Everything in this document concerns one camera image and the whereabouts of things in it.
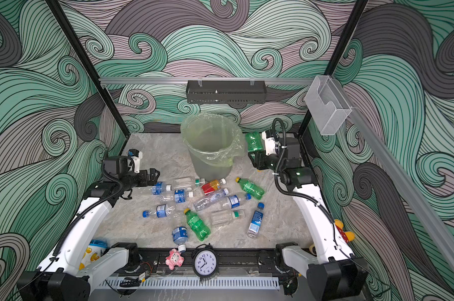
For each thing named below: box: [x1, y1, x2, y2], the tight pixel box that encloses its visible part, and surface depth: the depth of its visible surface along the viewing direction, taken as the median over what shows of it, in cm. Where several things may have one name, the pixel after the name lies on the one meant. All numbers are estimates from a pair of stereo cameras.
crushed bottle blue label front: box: [171, 225, 189, 254], surface depth 77 cm
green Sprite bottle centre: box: [183, 208, 211, 242], surface depth 81 cm
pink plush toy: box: [164, 248, 185, 271], surface depth 73 cm
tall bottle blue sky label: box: [247, 202, 265, 239], surface depth 81 cm
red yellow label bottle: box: [200, 178, 227, 196], surface depth 92 cm
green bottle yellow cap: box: [235, 176, 265, 201], surface depth 92 cm
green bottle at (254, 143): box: [245, 131, 264, 159], surface depth 72 cm
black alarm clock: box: [191, 242, 219, 281], surface depth 73 cm
